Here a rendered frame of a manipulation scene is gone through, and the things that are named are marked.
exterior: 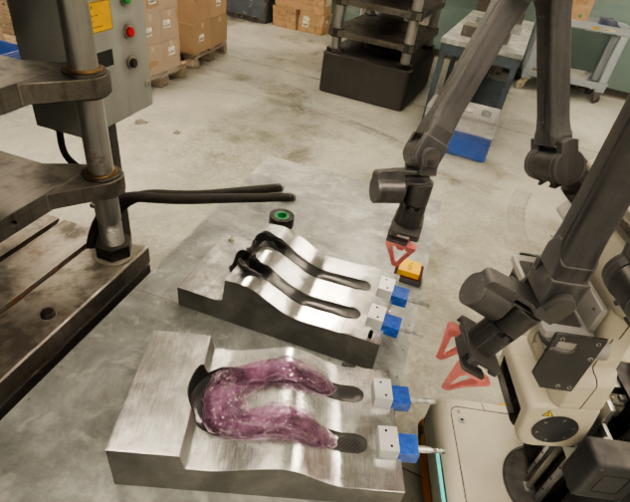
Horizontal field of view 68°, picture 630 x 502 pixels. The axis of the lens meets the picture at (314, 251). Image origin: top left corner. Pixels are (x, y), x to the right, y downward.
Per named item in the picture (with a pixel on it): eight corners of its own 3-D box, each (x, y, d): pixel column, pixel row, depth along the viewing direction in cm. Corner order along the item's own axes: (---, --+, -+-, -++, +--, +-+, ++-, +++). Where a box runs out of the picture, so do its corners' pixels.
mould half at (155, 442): (384, 385, 105) (395, 354, 98) (398, 507, 84) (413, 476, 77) (157, 365, 102) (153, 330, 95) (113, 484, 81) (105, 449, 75)
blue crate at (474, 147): (489, 147, 432) (498, 125, 419) (483, 164, 401) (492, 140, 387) (425, 129, 448) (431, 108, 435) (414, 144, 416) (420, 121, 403)
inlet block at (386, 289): (427, 307, 118) (433, 291, 115) (425, 320, 114) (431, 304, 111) (377, 291, 121) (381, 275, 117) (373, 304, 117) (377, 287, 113)
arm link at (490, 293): (582, 307, 68) (561, 269, 75) (525, 270, 65) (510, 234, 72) (519, 351, 74) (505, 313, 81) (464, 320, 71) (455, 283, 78)
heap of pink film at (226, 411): (336, 376, 98) (342, 352, 93) (337, 458, 84) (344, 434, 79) (211, 365, 97) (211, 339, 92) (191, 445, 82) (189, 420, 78)
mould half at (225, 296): (392, 300, 128) (404, 261, 120) (371, 371, 108) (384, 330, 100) (226, 248, 137) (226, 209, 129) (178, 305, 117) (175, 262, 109)
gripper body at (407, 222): (387, 236, 101) (395, 207, 97) (395, 213, 109) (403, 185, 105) (416, 245, 100) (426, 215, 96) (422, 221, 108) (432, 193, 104)
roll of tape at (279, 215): (271, 231, 147) (271, 222, 144) (266, 217, 153) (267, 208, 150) (296, 230, 149) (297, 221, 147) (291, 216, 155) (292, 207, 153)
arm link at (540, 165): (593, 169, 104) (575, 165, 109) (569, 137, 100) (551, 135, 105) (564, 200, 104) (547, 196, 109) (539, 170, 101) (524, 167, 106)
